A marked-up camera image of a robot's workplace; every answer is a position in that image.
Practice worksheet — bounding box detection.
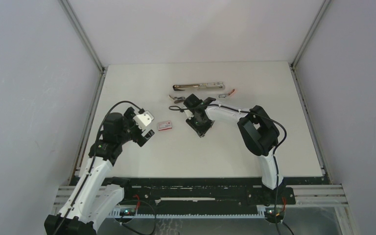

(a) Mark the white slotted cable duct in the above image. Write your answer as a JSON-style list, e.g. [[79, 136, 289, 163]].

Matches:
[[102, 207, 266, 219]]

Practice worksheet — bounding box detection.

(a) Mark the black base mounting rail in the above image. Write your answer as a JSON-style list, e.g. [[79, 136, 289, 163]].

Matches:
[[102, 177, 329, 215]]

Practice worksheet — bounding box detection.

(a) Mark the red white staple box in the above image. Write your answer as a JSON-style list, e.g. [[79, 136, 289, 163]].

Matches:
[[157, 121, 172, 131]]

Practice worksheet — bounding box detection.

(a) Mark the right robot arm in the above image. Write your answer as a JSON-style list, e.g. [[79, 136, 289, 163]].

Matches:
[[182, 94, 283, 204]]

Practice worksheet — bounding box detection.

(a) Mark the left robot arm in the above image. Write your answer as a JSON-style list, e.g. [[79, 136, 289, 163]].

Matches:
[[44, 107, 154, 235]]

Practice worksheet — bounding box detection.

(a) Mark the right controller board with wires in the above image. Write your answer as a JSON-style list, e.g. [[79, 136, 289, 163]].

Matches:
[[264, 197, 294, 235]]

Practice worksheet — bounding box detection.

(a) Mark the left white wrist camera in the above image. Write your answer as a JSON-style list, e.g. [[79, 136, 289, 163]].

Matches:
[[133, 111, 154, 129]]

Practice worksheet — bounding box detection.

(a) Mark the left black camera cable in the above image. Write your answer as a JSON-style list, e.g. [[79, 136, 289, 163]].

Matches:
[[50, 100, 145, 235]]

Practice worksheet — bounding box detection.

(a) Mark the black camera cable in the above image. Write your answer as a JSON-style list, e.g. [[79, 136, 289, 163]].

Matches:
[[168, 103, 287, 208], [50, 100, 145, 235]]

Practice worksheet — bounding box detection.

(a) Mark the right black camera cable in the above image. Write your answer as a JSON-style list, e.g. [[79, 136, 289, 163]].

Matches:
[[168, 103, 287, 208]]

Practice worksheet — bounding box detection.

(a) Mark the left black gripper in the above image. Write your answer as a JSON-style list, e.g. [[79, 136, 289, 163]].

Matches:
[[117, 107, 154, 146]]

